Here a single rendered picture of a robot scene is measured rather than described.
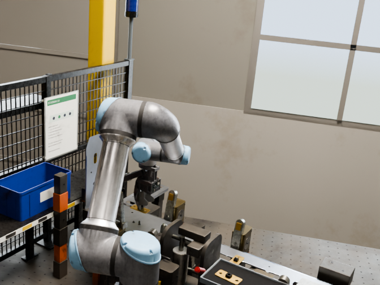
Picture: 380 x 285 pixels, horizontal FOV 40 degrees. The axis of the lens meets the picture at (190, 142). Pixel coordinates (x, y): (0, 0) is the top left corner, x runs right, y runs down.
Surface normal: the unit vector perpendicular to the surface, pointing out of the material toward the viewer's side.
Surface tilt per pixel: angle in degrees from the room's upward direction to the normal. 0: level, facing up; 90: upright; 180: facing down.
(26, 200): 90
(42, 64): 90
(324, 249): 0
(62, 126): 90
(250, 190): 90
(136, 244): 8
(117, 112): 55
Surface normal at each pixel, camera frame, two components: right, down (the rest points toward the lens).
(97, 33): -0.51, 0.25
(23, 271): 0.08, -0.94
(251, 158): -0.19, 0.31
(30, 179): 0.86, 0.24
